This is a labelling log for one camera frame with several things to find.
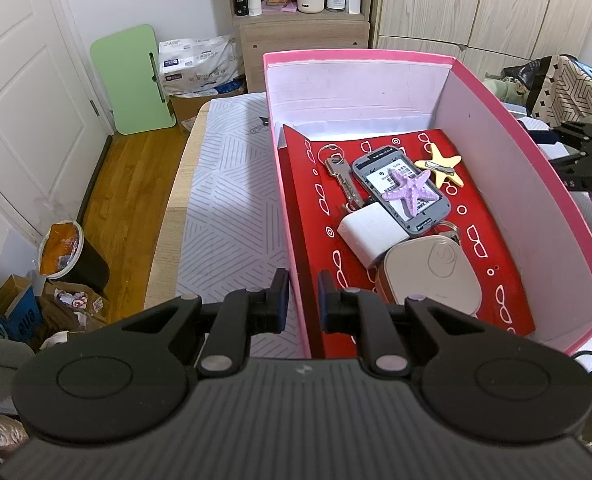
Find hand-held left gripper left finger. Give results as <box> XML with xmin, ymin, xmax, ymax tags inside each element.
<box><xmin>121</xmin><ymin>267</ymin><xmax>291</xmax><ymax>380</ymax></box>

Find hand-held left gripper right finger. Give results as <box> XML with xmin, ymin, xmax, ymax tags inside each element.
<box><xmin>318</xmin><ymin>269</ymin><xmax>482</xmax><ymax>379</ymax></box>

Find white charger adapter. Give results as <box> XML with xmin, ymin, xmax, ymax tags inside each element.
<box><xmin>337</xmin><ymin>203</ymin><xmax>413</xmax><ymax>271</ymax></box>

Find rounded metal tin can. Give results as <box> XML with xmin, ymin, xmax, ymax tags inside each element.
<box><xmin>382</xmin><ymin>236</ymin><xmax>482</xmax><ymax>318</ymax></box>

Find silver keys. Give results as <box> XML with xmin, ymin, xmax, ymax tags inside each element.
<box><xmin>318</xmin><ymin>142</ymin><xmax>367</xmax><ymax>213</ymax></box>

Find purple starfish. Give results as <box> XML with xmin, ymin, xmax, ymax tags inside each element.
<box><xmin>381</xmin><ymin>167</ymin><xmax>439</xmax><ymax>219</ymax></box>

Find grey pocket device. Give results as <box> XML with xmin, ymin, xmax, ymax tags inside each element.
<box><xmin>351</xmin><ymin>145</ymin><xmax>452</xmax><ymax>239</ymax></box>

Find yellow starfish hair clip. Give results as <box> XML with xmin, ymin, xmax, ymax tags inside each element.
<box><xmin>415</xmin><ymin>142</ymin><xmax>465</xmax><ymax>189</ymax></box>

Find pink cardboard box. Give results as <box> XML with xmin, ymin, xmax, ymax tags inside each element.
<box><xmin>262</xmin><ymin>49</ymin><xmax>592</xmax><ymax>361</ymax></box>

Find black and beige patterned bag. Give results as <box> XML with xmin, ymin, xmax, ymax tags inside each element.
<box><xmin>500</xmin><ymin>54</ymin><xmax>592</xmax><ymax>128</ymax></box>

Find red patterned card liner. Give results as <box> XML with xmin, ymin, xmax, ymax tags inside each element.
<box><xmin>280</xmin><ymin>122</ymin><xmax>536</xmax><ymax>361</ymax></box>

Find pale green cloth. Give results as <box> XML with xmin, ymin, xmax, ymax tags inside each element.
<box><xmin>482</xmin><ymin>76</ymin><xmax>529</xmax><ymax>107</ymax></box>

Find white patterned tablecloth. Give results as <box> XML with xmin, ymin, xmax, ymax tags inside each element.
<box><xmin>175</xmin><ymin>92</ymin><xmax>309</xmax><ymax>361</ymax></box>

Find wooden wardrobe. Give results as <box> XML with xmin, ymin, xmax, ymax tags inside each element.
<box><xmin>371</xmin><ymin>0</ymin><xmax>592</xmax><ymax>77</ymax></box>

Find black trash bin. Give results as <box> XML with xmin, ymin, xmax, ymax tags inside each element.
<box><xmin>37</xmin><ymin>219</ymin><xmax>111</xmax><ymax>294</ymax></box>

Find brown cardboard box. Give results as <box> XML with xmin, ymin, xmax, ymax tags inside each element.
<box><xmin>168</xmin><ymin>86</ymin><xmax>249</xmax><ymax>134</ymax></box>

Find white plastic tissue package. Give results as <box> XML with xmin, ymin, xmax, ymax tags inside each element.
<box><xmin>158</xmin><ymin>35</ymin><xmax>247</xmax><ymax>97</ymax></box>

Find blue printed cardboard box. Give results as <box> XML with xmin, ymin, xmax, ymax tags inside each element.
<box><xmin>0</xmin><ymin>274</ymin><xmax>45</xmax><ymax>345</ymax></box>

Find wooden shelf cabinet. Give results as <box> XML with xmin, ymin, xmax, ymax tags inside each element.
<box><xmin>223</xmin><ymin>0</ymin><xmax>377</xmax><ymax>94</ymax></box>

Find green folding board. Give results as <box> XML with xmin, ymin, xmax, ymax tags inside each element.
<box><xmin>90</xmin><ymin>24</ymin><xmax>177</xmax><ymax>136</ymax></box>

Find white door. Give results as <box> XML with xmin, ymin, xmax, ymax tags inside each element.
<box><xmin>0</xmin><ymin>0</ymin><xmax>118</xmax><ymax>242</ymax></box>

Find metal key ring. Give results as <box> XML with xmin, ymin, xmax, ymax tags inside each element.
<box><xmin>435</xmin><ymin>220</ymin><xmax>463</xmax><ymax>247</ymax></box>

